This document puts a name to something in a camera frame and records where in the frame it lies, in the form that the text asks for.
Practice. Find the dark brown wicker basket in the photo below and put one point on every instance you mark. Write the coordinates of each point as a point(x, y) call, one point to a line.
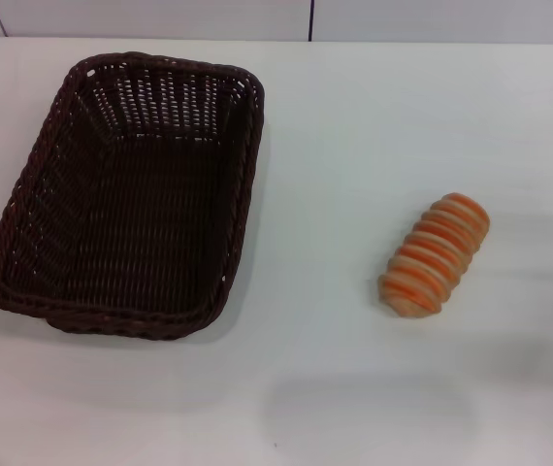
point(136, 218)

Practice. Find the orange striped bread roll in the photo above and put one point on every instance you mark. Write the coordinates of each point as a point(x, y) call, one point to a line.
point(432, 257)

